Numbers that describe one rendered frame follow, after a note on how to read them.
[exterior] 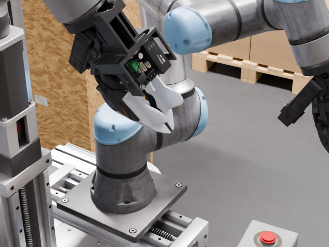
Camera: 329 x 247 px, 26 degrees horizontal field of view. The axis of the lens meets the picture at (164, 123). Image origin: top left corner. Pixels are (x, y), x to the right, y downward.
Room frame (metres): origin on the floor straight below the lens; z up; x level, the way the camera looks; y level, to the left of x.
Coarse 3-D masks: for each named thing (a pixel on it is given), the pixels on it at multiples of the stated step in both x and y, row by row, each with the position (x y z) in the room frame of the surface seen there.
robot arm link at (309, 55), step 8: (320, 40) 1.00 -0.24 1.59; (328, 40) 1.00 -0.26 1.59; (296, 48) 1.01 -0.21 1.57; (304, 48) 1.00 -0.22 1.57; (312, 48) 1.00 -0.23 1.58; (320, 48) 1.00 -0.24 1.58; (328, 48) 1.00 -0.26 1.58; (296, 56) 1.02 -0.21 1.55; (304, 56) 1.00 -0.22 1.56; (312, 56) 1.00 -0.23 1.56; (320, 56) 0.99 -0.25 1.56; (328, 56) 0.99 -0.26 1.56; (304, 64) 1.00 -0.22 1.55; (312, 64) 0.99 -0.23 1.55; (320, 64) 1.00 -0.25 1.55
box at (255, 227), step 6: (252, 222) 1.32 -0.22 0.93; (258, 222) 1.32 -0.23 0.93; (252, 228) 1.30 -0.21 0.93; (258, 228) 1.30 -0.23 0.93; (264, 228) 1.30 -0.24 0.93; (270, 228) 1.30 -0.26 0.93; (276, 228) 1.30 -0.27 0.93; (246, 234) 1.28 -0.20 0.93; (252, 234) 1.28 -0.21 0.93; (282, 234) 1.28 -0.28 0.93; (288, 234) 1.28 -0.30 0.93; (294, 234) 1.28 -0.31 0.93; (246, 240) 1.26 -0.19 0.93; (252, 240) 1.26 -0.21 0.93; (258, 240) 1.26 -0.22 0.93; (276, 240) 1.26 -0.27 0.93; (282, 240) 1.26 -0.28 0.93; (288, 240) 1.26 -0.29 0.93; (294, 240) 1.26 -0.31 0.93; (240, 246) 1.24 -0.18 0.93; (246, 246) 1.24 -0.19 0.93; (252, 246) 1.24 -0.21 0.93; (264, 246) 1.24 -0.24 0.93; (270, 246) 1.24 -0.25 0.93; (282, 246) 1.24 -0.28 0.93; (288, 246) 1.24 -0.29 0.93; (294, 246) 1.26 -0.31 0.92
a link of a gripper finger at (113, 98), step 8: (96, 88) 0.79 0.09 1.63; (104, 88) 0.79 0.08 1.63; (104, 96) 0.78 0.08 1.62; (112, 96) 0.78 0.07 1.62; (120, 96) 0.79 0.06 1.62; (112, 104) 0.78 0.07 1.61; (120, 104) 0.78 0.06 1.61; (120, 112) 0.78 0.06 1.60; (128, 112) 0.79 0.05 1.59; (136, 120) 0.79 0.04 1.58
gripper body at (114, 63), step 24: (120, 0) 0.78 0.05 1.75; (72, 24) 0.77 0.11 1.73; (96, 24) 0.77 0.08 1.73; (120, 24) 0.77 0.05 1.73; (96, 48) 0.80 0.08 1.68; (120, 48) 0.76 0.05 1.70; (144, 48) 0.77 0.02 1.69; (168, 48) 0.79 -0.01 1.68; (96, 72) 0.79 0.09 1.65; (120, 72) 0.75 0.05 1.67; (144, 72) 0.78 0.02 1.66
